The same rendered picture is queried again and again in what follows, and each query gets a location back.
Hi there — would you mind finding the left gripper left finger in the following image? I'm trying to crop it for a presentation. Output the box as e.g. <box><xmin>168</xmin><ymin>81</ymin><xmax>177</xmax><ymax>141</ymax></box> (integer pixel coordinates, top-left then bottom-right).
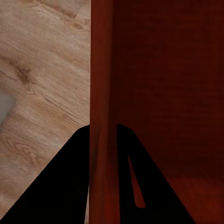
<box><xmin>0</xmin><ymin>125</ymin><xmax>90</xmax><ymax>224</ymax></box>

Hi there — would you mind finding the storage box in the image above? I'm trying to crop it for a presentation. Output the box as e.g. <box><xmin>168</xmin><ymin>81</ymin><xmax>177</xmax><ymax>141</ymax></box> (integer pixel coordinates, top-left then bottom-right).
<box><xmin>88</xmin><ymin>0</ymin><xmax>224</xmax><ymax>224</ymax></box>

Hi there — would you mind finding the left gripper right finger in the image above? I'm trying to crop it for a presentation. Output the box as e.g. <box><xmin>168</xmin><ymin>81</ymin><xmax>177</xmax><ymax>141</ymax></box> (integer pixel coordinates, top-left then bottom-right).
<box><xmin>117</xmin><ymin>124</ymin><xmax>196</xmax><ymax>224</ymax></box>

